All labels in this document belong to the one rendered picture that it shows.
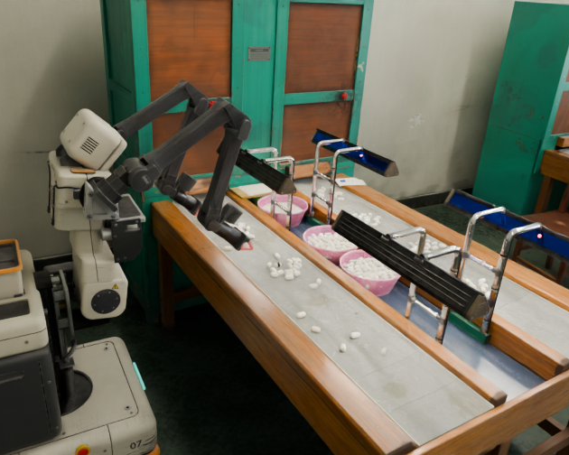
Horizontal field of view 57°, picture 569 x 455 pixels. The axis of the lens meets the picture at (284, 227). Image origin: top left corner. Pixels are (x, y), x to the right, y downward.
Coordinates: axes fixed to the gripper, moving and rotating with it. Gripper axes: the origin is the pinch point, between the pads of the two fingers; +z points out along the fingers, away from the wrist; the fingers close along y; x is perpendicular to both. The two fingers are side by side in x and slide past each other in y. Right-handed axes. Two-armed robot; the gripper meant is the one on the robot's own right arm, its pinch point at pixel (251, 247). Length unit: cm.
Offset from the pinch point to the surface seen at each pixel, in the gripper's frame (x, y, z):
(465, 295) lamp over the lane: -30, -88, -2
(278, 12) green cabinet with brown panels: -99, 83, -10
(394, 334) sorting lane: -8, -58, 27
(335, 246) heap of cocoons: -21, 7, 45
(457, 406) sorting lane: -4, -93, 21
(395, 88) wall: -154, 157, 146
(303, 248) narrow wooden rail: -12.0, 5.5, 28.3
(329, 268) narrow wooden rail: -12.0, -13.9, 28.2
